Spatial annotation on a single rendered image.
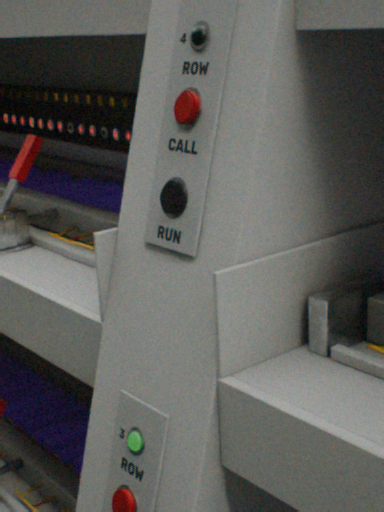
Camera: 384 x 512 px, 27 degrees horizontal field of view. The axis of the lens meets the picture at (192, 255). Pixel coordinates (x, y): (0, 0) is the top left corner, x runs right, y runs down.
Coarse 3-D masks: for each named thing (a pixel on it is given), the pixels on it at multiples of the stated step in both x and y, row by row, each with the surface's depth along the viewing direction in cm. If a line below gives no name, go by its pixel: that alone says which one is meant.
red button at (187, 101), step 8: (184, 96) 37; (192, 96) 37; (176, 104) 38; (184, 104) 37; (192, 104) 37; (176, 112) 38; (184, 112) 37; (192, 112) 37; (176, 120) 38; (184, 120) 37; (192, 120) 37
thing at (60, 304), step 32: (96, 160) 76; (32, 224) 64; (0, 256) 56; (32, 256) 56; (96, 256) 42; (0, 288) 53; (32, 288) 49; (64, 288) 49; (96, 288) 48; (0, 320) 54; (32, 320) 50; (64, 320) 46; (96, 320) 43; (64, 352) 47; (96, 352) 44
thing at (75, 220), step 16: (0, 192) 67; (16, 192) 65; (32, 192) 65; (32, 208) 63; (48, 208) 61; (64, 208) 59; (80, 208) 59; (96, 208) 58; (48, 224) 62; (64, 224) 60; (80, 224) 58; (96, 224) 56; (112, 224) 54; (64, 240) 56; (80, 240) 58
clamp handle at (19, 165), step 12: (24, 144) 58; (36, 144) 57; (24, 156) 57; (36, 156) 58; (12, 168) 58; (24, 168) 57; (12, 180) 58; (12, 192) 57; (0, 204) 57; (0, 216) 57
